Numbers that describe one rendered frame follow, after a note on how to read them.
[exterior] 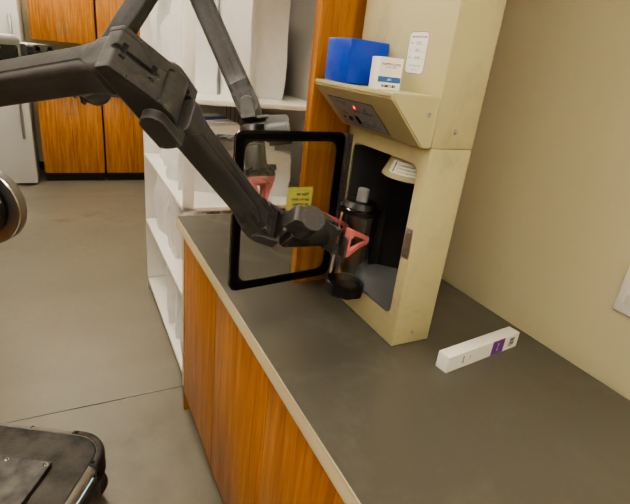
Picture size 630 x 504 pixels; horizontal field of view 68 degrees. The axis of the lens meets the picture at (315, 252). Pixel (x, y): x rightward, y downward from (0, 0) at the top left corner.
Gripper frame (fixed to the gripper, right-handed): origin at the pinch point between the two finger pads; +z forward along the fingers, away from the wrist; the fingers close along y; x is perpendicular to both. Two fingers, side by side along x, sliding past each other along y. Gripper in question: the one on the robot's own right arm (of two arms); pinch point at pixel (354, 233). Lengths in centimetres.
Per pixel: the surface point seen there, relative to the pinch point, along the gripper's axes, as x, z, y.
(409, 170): -17.5, 6.5, -6.5
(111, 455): 121, -44, 69
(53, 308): 123, -59, 198
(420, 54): -41.2, 1.3, -7.2
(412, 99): -32.7, -5.4, -15.6
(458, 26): -46.4, 1.2, -15.9
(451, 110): -31.9, 4.7, -16.0
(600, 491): 22, 13, -63
